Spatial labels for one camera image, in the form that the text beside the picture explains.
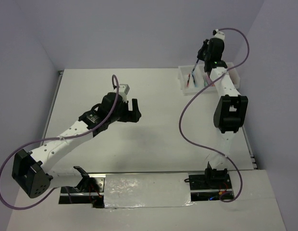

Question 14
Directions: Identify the aluminium rail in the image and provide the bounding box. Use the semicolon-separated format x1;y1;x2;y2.
86;169;255;175

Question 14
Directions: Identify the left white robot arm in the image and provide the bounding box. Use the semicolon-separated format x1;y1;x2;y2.
12;92;141;198

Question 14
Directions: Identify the purple highlighter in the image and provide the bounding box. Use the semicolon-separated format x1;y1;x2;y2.
206;74;211;84

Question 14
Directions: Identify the silver foil sheet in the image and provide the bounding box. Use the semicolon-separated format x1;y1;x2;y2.
104;173;193;208

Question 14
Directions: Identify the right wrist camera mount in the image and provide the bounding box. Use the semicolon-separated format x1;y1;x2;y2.
212;29;225;40

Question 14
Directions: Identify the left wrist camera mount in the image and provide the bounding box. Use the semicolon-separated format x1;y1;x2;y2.
113;84;130;102

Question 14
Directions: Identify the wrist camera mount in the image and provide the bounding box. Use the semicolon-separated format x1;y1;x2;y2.
212;29;225;40
113;84;130;102

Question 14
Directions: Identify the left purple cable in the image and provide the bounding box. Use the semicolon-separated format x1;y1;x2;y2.
0;75;120;210

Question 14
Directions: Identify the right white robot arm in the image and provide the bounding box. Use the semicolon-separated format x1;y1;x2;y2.
198;37;248;188

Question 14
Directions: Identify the dark blue pen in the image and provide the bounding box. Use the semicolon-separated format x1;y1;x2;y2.
191;59;199;75

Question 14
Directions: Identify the teal blue pen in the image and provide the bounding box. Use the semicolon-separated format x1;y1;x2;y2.
192;74;198;87

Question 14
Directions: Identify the clear three-compartment organizer tray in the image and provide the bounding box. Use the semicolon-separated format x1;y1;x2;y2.
178;61;240;95

